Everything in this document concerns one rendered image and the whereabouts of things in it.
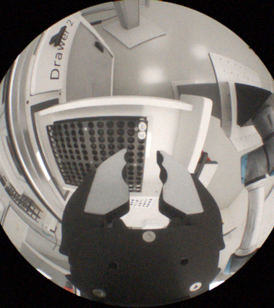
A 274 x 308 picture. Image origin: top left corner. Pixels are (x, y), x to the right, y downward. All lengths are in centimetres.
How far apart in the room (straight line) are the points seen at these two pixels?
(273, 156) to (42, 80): 67
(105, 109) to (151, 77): 88
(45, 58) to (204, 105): 33
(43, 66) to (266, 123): 64
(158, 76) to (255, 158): 99
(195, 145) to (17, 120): 33
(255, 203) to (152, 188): 39
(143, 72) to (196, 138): 97
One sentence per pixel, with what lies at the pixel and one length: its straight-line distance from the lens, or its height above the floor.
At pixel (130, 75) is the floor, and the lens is 110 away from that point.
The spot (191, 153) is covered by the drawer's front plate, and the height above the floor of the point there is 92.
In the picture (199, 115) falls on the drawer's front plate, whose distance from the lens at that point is 19.
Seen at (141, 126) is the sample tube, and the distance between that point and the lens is 17.
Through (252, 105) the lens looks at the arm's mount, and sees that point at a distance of 45.
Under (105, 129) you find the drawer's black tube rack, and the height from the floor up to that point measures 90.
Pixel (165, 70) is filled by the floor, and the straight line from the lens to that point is 114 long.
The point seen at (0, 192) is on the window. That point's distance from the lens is 25.
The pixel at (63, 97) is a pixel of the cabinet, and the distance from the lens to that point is 37.
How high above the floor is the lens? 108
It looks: 59 degrees down
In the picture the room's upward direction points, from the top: 180 degrees counter-clockwise
